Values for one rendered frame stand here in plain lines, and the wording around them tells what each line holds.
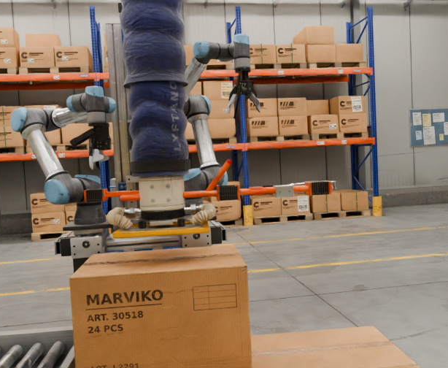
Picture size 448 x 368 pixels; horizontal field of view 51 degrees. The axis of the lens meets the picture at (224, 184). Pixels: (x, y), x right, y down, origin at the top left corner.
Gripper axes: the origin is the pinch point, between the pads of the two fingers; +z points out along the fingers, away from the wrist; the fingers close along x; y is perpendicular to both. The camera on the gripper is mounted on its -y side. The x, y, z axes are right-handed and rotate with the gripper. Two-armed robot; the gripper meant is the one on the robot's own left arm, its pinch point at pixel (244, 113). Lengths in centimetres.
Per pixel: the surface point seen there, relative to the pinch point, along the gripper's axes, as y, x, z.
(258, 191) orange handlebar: 43, -5, 34
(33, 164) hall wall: -808, -278, 11
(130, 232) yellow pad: 49, -53, 45
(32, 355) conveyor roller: 15, -97, 98
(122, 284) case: 55, -56, 61
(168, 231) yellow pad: 51, -40, 45
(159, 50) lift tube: 48, -39, -18
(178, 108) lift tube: 42, -33, 2
